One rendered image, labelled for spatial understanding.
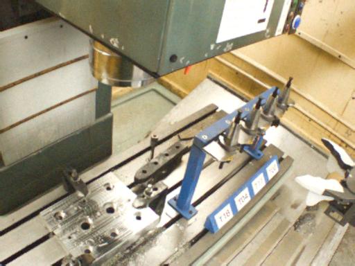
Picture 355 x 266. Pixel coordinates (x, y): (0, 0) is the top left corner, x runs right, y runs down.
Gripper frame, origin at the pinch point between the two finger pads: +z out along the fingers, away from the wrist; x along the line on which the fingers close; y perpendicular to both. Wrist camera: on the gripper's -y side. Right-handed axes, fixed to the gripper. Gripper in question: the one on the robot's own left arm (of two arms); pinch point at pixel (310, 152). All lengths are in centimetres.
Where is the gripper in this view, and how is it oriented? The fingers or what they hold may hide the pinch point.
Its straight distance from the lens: 58.9
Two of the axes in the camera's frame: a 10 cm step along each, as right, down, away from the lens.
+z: -7.4, -5.2, 4.2
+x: 6.5, -4.2, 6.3
